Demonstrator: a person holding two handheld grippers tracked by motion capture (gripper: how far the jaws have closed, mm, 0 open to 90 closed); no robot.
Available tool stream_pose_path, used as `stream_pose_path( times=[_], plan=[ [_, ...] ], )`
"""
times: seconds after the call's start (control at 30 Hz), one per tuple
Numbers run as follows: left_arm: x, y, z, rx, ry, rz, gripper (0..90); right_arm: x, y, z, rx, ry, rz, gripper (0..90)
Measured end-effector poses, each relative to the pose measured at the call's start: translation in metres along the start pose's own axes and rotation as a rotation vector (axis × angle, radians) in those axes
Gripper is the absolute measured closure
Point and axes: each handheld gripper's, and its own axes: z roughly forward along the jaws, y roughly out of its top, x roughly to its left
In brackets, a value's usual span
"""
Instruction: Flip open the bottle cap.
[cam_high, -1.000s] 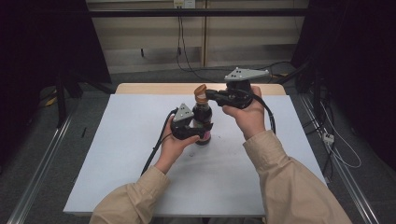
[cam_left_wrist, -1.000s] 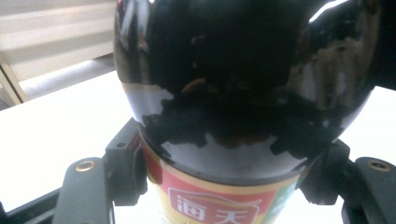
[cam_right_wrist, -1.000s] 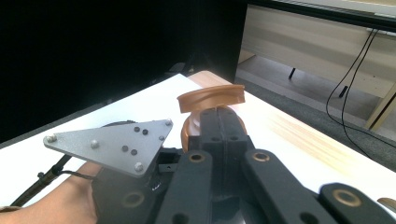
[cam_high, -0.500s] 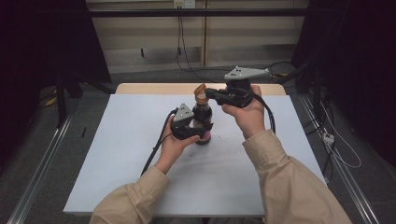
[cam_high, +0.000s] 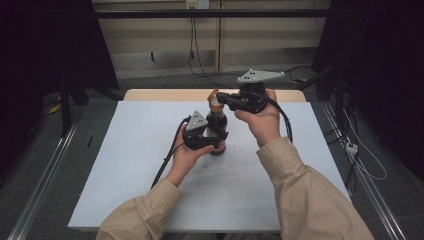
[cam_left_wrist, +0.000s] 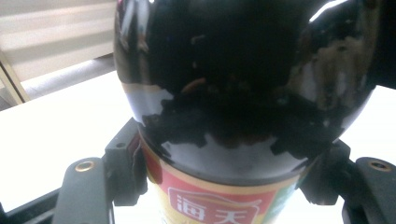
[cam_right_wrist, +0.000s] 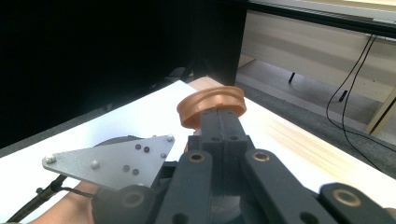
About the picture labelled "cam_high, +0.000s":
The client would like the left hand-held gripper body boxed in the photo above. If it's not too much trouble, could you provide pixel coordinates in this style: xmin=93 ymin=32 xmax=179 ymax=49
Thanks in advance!
xmin=182 ymin=110 xmax=222 ymax=151

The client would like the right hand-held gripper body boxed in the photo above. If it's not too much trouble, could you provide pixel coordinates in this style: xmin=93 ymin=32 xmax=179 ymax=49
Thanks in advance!
xmin=228 ymin=68 xmax=286 ymax=115

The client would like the orange bottle cap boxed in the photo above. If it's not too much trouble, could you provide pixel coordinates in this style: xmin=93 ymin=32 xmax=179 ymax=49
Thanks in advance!
xmin=206 ymin=88 xmax=225 ymax=112

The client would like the dark soy sauce bottle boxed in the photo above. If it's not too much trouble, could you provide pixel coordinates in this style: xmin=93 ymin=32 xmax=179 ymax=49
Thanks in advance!
xmin=204 ymin=88 xmax=230 ymax=157

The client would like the person's left hand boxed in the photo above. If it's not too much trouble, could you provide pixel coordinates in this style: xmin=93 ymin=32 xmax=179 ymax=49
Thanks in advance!
xmin=165 ymin=124 xmax=214 ymax=188

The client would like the person's right hand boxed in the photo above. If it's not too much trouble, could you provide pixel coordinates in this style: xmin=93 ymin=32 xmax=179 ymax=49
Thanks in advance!
xmin=234 ymin=88 xmax=282 ymax=148

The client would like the wooden table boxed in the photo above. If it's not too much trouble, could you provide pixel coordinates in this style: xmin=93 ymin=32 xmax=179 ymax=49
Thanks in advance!
xmin=123 ymin=88 xmax=307 ymax=103

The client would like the white table board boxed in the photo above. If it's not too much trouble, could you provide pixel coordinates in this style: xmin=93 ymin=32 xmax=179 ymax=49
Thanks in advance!
xmin=67 ymin=100 xmax=351 ymax=233

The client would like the black curtain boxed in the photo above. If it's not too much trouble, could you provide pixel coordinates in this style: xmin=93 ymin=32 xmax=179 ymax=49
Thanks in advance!
xmin=311 ymin=0 xmax=424 ymax=181
xmin=0 ymin=0 xmax=120 ymax=174

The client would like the black metal stand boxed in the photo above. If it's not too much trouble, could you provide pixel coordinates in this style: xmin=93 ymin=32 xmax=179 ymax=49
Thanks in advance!
xmin=59 ymin=74 xmax=89 ymax=138

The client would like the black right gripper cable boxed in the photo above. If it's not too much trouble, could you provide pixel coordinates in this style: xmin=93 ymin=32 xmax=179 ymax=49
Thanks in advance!
xmin=253 ymin=91 xmax=294 ymax=145

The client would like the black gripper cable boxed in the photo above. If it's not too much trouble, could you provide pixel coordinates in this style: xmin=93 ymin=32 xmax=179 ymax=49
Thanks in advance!
xmin=150 ymin=115 xmax=192 ymax=190
xmin=253 ymin=91 xmax=294 ymax=145

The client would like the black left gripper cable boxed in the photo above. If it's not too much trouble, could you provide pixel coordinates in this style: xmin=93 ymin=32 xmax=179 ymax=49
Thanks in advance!
xmin=150 ymin=115 xmax=192 ymax=190

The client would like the black hanging wall cable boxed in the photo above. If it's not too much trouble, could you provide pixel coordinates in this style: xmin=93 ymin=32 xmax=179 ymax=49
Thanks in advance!
xmin=188 ymin=16 xmax=313 ymax=89

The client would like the black horizontal frame bar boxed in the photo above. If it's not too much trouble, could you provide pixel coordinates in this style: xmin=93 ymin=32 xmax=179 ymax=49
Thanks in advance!
xmin=93 ymin=8 xmax=334 ymax=19

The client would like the white wall outlet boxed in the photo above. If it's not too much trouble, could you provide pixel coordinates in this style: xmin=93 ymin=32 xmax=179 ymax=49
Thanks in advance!
xmin=185 ymin=0 xmax=210 ymax=10

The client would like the white floor cable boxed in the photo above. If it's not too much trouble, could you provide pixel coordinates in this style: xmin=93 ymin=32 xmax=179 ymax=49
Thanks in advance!
xmin=342 ymin=108 xmax=388 ymax=182

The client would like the aluminium floor rail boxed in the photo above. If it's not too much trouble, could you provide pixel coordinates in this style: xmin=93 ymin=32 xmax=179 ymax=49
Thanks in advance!
xmin=319 ymin=101 xmax=406 ymax=240
xmin=6 ymin=123 xmax=79 ymax=240

